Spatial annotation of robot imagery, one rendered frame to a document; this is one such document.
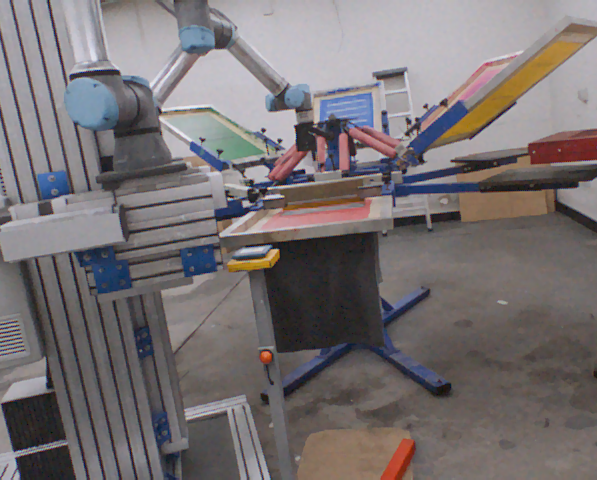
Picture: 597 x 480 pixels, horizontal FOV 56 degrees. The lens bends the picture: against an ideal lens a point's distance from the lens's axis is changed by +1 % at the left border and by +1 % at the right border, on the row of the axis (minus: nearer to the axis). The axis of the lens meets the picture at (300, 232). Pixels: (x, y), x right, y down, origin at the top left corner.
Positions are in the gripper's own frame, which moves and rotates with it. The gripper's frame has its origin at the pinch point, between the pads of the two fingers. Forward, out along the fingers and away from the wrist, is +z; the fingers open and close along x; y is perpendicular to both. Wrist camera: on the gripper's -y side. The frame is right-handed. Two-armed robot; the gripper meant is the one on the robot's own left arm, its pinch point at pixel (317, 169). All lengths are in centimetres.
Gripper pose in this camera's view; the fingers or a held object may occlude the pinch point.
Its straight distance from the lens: 235.0
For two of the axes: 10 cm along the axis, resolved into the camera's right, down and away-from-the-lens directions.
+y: -9.8, 1.2, 1.7
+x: -1.4, 2.1, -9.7
